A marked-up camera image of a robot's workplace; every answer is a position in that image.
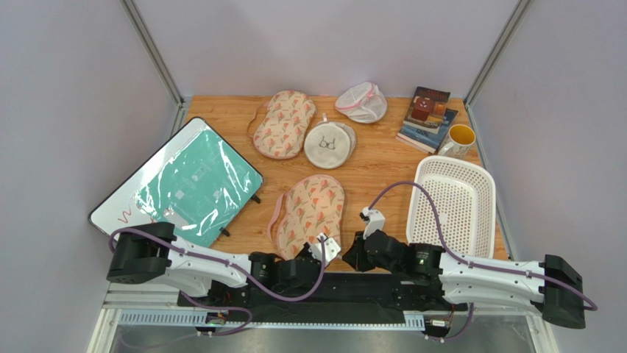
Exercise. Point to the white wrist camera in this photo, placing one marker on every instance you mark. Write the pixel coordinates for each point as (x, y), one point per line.
(373, 219)
(324, 249)

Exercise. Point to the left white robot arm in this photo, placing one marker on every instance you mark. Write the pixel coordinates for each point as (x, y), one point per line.
(153, 253)

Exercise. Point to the white perforated plastic basket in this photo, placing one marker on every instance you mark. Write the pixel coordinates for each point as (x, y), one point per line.
(464, 197)

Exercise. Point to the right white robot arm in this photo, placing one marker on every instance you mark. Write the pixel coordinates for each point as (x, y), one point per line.
(427, 277)

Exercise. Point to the aluminium frame rail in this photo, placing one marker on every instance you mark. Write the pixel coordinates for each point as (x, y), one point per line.
(151, 323)

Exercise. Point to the round white mesh bag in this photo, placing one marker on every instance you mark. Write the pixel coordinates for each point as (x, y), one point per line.
(329, 144)

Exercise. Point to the white drawing board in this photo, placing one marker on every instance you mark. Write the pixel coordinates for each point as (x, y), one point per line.
(119, 209)

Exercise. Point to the top book dark cover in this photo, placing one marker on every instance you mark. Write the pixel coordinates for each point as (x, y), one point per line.
(426, 110)

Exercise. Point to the teal sheet in plastic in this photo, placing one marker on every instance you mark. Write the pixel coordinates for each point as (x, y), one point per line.
(201, 189)

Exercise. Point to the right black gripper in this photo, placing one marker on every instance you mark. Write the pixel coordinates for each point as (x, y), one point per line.
(360, 251)

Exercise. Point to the white yellow-inside mug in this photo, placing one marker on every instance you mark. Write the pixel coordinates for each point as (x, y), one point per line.
(458, 142)

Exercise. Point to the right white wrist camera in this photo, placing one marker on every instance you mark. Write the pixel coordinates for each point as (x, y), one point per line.
(373, 219)

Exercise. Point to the white pink-trimmed mesh bag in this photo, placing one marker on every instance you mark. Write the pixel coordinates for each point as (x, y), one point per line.
(363, 103)

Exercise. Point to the floral mesh laundry bag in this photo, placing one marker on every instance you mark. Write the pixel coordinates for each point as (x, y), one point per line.
(312, 206)
(281, 133)

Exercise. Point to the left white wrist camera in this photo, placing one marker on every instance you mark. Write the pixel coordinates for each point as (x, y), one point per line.
(324, 249)

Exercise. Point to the bottom blue book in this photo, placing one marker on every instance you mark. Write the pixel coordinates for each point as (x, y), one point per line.
(424, 140)

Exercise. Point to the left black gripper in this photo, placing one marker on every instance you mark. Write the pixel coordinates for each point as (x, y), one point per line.
(305, 250)

